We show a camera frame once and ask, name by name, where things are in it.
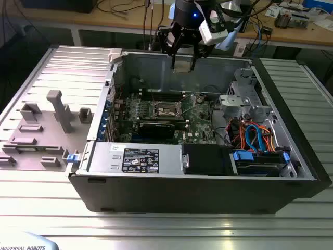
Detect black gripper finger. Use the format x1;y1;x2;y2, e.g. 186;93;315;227
183;27;210;72
157;22;183;70

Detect silver CPU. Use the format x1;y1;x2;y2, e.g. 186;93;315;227
174;61;193;74

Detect black RAM slot bank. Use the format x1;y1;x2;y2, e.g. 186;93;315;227
137;116;188;123
140;89;186;103

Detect CPU socket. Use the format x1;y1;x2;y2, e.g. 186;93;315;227
152;100;183;118

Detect CPU cooler heatsink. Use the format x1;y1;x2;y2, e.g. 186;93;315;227
275;12;291;29

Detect blue expansion slot clips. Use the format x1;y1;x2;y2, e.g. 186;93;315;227
99;100;112;141

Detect white label card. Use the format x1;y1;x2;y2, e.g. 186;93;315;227
235;43;247;57

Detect silver metal drive cage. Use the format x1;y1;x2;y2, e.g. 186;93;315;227
218;67;278;126

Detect green motherboard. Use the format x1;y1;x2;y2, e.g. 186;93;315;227
110;90;222;145

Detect white paper sheet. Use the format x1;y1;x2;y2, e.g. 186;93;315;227
265;5;281;18

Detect wooden desk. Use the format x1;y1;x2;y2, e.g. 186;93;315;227
0;0;333;50

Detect black graphics card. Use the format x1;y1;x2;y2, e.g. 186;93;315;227
139;121;175;139

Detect grey electronic device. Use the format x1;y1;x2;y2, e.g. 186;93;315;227
290;11;311;30

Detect black monitor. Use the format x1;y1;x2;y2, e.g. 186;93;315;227
20;0;98;14

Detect hard disk in blue carrier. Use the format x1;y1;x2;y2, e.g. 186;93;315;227
233;150;291;178

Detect grey parts rack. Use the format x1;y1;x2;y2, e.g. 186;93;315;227
0;90;95;173

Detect silver power supply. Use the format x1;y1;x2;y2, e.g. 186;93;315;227
88;142;183;176

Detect black open PC case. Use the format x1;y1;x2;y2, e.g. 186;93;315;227
68;51;333;215

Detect green RAM stick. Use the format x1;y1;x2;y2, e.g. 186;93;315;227
16;146;63;152

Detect dark hanging cables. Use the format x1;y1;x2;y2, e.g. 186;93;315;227
142;0;155;51

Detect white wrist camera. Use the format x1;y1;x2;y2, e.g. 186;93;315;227
199;10;229;45

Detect blue cable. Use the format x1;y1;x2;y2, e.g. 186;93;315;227
256;15;264;54

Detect red wire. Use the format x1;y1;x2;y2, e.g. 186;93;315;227
225;121;236;143

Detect orange wire bundle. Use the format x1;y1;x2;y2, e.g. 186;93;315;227
238;121;277;152

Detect blue wire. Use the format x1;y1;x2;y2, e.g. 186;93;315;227
245;124;269;154

